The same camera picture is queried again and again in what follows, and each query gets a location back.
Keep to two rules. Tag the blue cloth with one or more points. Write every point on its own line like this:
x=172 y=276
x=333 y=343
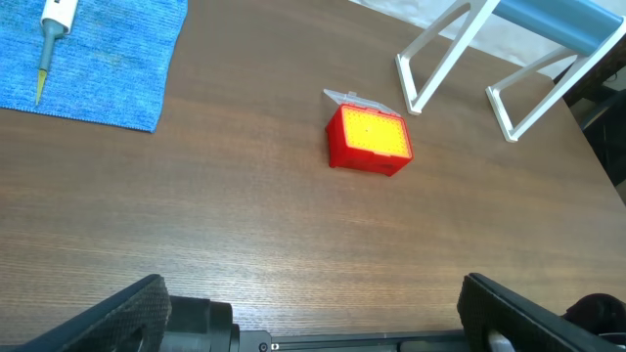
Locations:
x=112 y=63

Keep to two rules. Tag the mounting rail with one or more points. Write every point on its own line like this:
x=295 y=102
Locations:
x=342 y=342

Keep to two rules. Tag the white and blue stand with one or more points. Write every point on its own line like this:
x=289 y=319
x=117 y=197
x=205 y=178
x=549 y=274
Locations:
x=552 y=17

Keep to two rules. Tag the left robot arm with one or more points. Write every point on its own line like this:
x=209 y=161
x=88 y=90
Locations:
x=200 y=322

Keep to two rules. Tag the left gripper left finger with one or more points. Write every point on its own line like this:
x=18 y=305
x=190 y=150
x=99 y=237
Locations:
x=122 y=318

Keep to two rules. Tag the white pipette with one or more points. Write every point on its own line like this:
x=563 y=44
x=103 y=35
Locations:
x=58 y=14

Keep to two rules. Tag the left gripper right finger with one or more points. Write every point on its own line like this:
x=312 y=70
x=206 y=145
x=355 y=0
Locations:
x=504 y=322

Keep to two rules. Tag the red and yellow tip box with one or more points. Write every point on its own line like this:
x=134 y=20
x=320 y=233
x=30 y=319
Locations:
x=371 y=132

